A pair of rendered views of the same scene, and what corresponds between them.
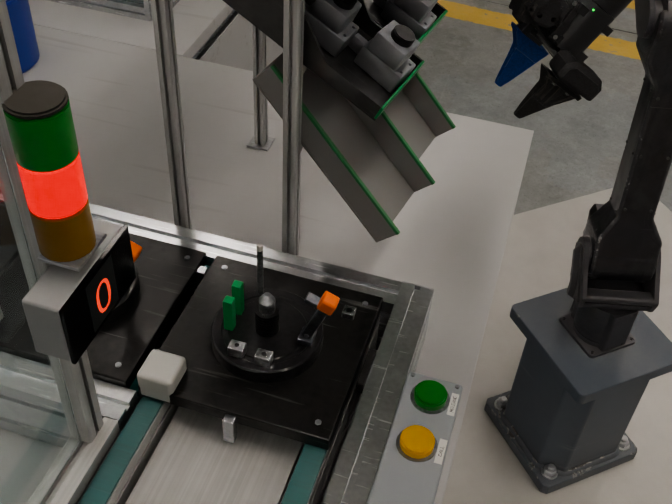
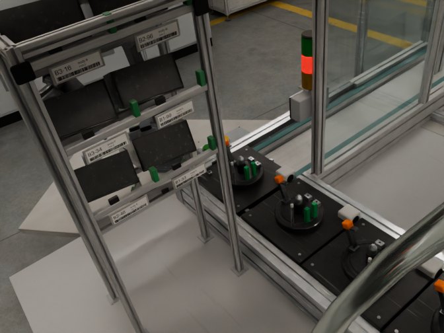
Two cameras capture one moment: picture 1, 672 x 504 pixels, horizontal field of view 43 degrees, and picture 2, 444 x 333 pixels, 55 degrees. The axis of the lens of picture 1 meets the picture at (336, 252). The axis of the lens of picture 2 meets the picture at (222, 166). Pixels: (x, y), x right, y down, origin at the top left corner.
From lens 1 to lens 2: 1.71 m
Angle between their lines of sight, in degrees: 89
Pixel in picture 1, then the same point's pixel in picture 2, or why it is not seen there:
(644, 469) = not seen: hidden behind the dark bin
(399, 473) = (234, 137)
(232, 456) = not seen: hidden behind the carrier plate
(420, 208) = (116, 252)
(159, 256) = (261, 220)
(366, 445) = (236, 146)
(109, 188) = not seen: outside the picture
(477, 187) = (80, 253)
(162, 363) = (284, 170)
